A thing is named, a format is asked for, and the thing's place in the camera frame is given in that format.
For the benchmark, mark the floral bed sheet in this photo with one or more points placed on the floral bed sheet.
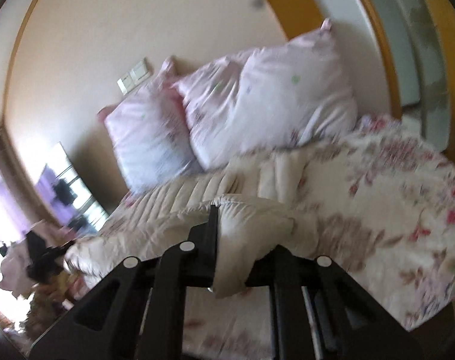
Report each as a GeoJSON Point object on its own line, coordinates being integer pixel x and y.
{"type": "Point", "coordinates": [380, 202]}

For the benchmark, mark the beige quilted down jacket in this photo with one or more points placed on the beige quilted down jacket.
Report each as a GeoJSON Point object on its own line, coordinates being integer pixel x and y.
{"type": "Point", "coordinates": [197, 224]}

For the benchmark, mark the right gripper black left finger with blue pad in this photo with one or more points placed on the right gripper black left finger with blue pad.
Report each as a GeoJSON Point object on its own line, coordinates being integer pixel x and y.
{"type": "Point", "coordinates": [137, 310]}

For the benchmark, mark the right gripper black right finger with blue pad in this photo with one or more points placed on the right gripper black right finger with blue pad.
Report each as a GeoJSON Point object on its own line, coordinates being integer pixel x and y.
{"type": "Point", "coordinates": [318, 311]}

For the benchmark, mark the black framed mirror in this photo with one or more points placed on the black framed mirror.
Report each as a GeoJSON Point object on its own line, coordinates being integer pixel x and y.
{"type": "Point", "coordinates": [66, 195]}

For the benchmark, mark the wooden headboard frame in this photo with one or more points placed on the wooden headboard frame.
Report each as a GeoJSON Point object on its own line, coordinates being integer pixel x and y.
{"type": "Point", "coordinates": [400, 53]}

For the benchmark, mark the floral pink pillow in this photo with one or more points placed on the floral pink pillow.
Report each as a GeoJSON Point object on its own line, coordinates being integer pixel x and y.
{"type": "Point", "coordinates": [268, 98]}
{"type": "Point", "coordinates": [149, 133]}

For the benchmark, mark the left floral pink pillow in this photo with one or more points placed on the left floral pink pillow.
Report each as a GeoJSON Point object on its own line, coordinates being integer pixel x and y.
{"type": "Point", "coordinates": [149, 133]}

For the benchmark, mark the white wall switch plate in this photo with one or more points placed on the white wall switch plate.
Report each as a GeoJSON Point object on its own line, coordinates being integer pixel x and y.
{"type": "Point", "coordinates": [135, 76]}

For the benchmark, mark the right floral pink pillow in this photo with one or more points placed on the right floral pink pillow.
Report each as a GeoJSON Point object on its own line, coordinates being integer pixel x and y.
{"type": "Point", "coordinates": [268, 98]}

